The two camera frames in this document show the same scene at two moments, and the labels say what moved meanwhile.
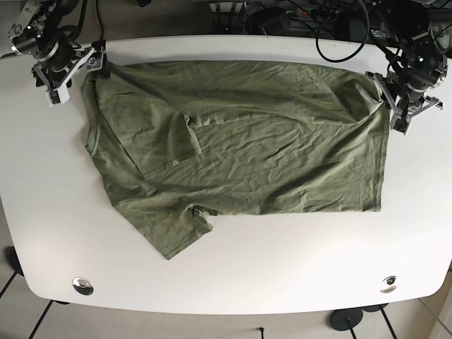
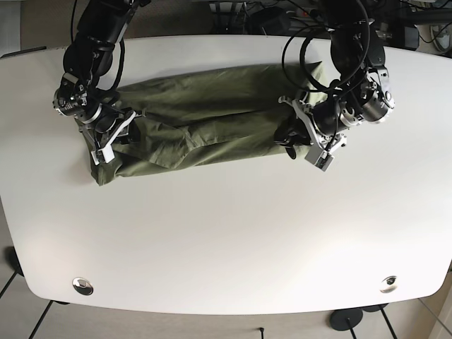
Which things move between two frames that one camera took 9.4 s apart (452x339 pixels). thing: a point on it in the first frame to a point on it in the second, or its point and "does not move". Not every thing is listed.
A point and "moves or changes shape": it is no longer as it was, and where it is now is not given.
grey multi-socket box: x=269 y=21 does not move
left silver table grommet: x=82 y=285 does not move
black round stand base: x=346 y=318 does not move
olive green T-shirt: x=232 y=138 moves or changes shape
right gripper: x=404 y=108 to x=320 y=154
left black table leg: x=41 y=318 does not move
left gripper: x=56 y=83 to x=100 y=143
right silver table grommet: x=389 y=284 does not move
